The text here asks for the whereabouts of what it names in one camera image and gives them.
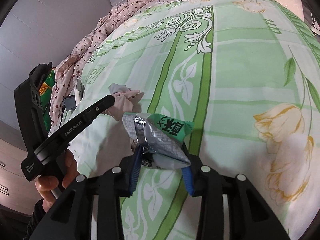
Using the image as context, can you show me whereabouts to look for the silver foil snack bag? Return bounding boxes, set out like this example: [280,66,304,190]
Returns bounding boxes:
[122,113,194,170]

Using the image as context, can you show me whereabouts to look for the pink tissue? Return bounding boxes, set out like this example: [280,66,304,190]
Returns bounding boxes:
[105,83,141,121]

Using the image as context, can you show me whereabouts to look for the person left hand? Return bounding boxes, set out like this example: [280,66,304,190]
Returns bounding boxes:
[35,149,79,212]

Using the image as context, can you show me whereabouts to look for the black power adapter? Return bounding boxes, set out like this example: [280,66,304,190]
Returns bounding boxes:
[63,95,76,111]

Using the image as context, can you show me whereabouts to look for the pink polka dot blanket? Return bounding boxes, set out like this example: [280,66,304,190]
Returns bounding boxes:
[49,0,173,126]

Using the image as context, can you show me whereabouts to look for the green floral folded quilt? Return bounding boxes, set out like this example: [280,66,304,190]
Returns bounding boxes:
[39,68,55,132]

